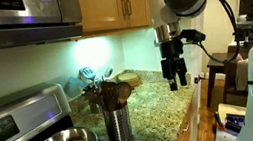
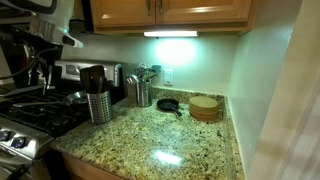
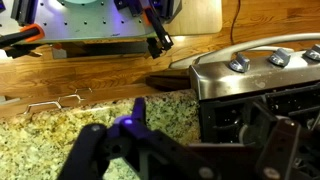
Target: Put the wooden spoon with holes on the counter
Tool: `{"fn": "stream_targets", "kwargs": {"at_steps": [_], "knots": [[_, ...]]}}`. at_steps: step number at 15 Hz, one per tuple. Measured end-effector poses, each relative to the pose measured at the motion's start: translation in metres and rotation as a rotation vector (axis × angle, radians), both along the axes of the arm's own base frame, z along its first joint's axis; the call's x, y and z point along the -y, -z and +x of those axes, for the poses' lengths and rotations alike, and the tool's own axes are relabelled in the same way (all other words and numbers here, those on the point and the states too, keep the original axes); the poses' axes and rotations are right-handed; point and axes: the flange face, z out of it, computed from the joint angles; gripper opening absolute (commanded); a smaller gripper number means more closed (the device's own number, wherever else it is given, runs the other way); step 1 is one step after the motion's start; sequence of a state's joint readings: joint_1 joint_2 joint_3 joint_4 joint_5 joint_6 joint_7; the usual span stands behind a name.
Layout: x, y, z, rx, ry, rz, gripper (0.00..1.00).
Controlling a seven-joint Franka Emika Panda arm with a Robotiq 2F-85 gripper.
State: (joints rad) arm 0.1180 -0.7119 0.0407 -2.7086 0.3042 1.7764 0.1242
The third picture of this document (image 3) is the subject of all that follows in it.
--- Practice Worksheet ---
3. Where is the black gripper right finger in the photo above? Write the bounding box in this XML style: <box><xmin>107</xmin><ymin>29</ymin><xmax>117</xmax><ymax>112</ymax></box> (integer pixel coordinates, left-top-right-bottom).
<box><xmin>251</xmin><ymin>99</ymin><xmax>320</xmax><ymax>180</ymax></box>

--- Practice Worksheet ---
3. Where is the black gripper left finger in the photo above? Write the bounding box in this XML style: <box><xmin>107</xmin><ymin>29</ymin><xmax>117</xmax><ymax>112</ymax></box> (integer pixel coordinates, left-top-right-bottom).
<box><xmin>56</xmin><ymin>96</ymin><xmax>221</xmax><ymax>180</ymax></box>

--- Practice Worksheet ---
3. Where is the stainless steel gas stove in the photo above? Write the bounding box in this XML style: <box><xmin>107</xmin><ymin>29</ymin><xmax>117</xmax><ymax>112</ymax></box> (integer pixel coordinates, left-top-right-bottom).
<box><xmin>189</xmin><ymin>32</ymin><xmax>320</xmax><ymax>145</ymax></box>

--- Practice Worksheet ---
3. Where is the silver stove knob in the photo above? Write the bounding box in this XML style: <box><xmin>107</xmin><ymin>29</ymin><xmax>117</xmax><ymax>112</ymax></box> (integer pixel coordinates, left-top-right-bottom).
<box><xmin>303</xmin><ymin>43</ymin><xmax>320</xmax><ymax>62</ymax></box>
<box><xmin>268</xmin><ymin>47</ymin><xmax>292</xmax><ymax>67</ymax></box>
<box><xmin>228</xmin><ymin>53</ymin><xmax>251</xmax><ymax>74</ymax></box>

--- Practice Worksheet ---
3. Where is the black orange bar clamp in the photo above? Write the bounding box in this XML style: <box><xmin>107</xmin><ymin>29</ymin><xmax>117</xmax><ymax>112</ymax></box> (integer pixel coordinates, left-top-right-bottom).
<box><xmin>142</xmin><ymin>4</ymin><xmax>175</xmax><ymax>60</ymax></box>
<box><xmin>0</xmin><ymin>23</ymin><xmax>46</xmax><ymax>59</ymax></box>

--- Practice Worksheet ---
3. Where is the pale wooden board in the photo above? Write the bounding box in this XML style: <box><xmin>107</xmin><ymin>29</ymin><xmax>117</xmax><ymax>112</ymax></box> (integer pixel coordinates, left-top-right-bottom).
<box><xmin>163</xmin><ymin>0</ymin><xmax>224</xmax><ymax>36</ymax></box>

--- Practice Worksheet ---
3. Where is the silver oven door handle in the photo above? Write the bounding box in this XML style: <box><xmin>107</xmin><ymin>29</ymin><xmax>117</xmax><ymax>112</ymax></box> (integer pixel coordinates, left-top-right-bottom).
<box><xmin>169</xmin><ymin>32</ymin><xmax>320</xmax><ymax>70</ymax></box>

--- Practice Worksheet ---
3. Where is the grey perforated robot base plate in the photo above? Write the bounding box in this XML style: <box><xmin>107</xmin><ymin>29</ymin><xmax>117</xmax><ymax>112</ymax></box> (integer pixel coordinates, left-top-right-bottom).
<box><xmin>0</xmin><ymin>0</ymin><xmax>183</xmax><ymax>45</ymax></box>

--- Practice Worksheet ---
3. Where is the thin dark floor cable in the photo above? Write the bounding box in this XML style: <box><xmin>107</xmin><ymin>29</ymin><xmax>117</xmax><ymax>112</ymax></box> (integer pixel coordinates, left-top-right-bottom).
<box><xmin>229</xmin><ymin>0</ymin><xmax>242</xmax><ymax>46</ymax></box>

